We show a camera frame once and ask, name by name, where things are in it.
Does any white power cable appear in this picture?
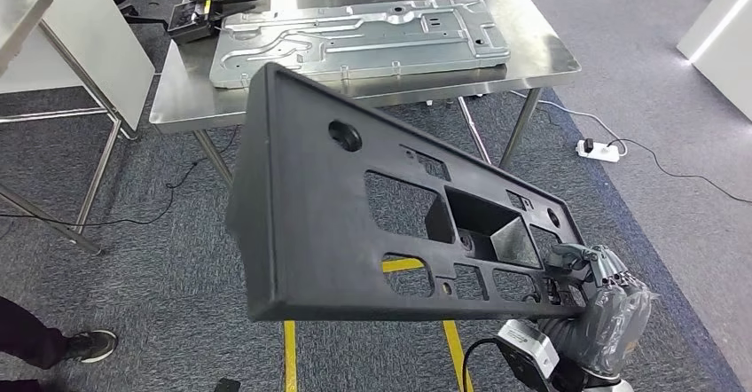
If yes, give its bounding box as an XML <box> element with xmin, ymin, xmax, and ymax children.
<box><xmin>507</xmin><ymin>90</ymin><xmax>629</xmax><ymax>157</ymax></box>

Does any yellow floor tape square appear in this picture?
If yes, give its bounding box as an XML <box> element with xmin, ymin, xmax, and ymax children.
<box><xmin>283</xmin><ymin>258</ymin><xmax>474</xmax><ymax>392</ymax></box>

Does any black power cable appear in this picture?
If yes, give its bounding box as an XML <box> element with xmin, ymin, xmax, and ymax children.
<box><xmin>607</xmin><ymin>137</ymin><xmax>752</xmax><ymax>206</ymax></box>

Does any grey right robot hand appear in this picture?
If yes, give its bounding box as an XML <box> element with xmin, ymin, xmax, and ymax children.
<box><xmin>547</xmin><ymin>240</ymin><xmax>654</xmax><ymax>378</ymax></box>

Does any long black plastic panel part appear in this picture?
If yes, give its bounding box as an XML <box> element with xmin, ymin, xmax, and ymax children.
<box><xmin>225</xmin><ymin>61</ymin><xmax>589</xmax><ymax>323</ymax></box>

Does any small stainless steel table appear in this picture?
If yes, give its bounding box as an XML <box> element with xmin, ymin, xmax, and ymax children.
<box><xmin>0</xmin><ymin>0</ymin><xmax>139</xmax><ymax>255</ymax></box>

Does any stamped sheet metal plate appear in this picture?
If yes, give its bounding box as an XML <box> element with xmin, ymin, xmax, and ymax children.
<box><xmin>209</xmin><ymin>0</ymin><xmax>511</xmax><ymax>90</ymax></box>

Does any white power strip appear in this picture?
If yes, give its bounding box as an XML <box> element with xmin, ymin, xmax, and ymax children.
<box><xmin>576</xmin><ymin>137</ymin><xmax>623</xmax><ymax>164</ymax></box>

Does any stainless steel workbench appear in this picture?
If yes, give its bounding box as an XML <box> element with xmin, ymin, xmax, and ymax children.
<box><xmin>148</xmin><ymin>0</ymin><xmax>583</xmax><ymax>190</ymax></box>

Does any white panel board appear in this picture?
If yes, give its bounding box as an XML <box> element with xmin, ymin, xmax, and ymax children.
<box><xmin>0</xmin><ymin>0</ymin><xmax>156</xmax><ymax>132</ymax></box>

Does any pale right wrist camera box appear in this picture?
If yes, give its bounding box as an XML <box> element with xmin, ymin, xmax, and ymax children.
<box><xmin>495</xmin><ymin>318</ymin><xmax>560</xmax><ymax>381</ymax></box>

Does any black right camera bracket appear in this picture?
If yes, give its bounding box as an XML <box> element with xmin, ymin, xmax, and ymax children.
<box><xmin>505</xmin><ymin>348</ymin><xmax>589</xmax><ymax>392</ymax></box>

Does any person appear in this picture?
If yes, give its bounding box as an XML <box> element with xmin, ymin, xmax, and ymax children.
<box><xmin>0</xmin><ymin>294</ymin><xmax>119</xmax><ymax>392</ymax></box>

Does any thin black floor cable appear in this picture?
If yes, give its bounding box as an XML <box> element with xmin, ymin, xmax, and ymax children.
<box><xmin>0</xmin><ymin>124</ymin><xmax>239</xmax><ymax>229</ymax></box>

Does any white cabinet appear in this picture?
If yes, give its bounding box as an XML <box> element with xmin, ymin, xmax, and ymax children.
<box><xmin>677</xmin><ymin>0</ymin><xmax>752</xmax><ymax>123</ymax></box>

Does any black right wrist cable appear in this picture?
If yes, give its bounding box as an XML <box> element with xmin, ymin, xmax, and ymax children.
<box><xmin>460</xmin><ymin>337</ymin><xmax>500</xmax><ymax>392</ymax></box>

